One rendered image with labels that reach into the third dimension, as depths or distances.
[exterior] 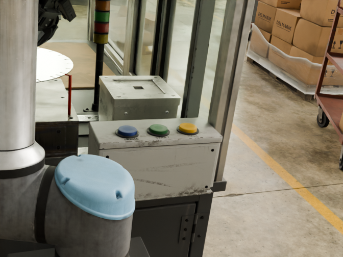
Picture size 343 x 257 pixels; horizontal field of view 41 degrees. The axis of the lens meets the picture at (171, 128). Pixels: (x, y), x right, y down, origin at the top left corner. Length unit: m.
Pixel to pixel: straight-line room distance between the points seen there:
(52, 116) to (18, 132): 0.52
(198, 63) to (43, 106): 0.41
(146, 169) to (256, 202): 1.61
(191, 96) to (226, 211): 1.35
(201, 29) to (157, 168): 0.34
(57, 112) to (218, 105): 0.41
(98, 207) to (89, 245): 0.06
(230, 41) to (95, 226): 0.53
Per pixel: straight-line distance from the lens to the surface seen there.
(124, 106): 1.18
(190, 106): 1.16
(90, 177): 0.67
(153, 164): 1.01
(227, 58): 1.03
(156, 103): 1.20
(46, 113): 1.19
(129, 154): 0.98
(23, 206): 0.68
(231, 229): 2.31
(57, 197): 0.67
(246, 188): 2.67
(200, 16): 1.10
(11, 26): 0.63
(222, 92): 1.05
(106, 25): 1.39
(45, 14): 1.12
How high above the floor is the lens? 1.32
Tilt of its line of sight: 24 degrees down
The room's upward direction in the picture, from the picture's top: 7 degrees clockwise
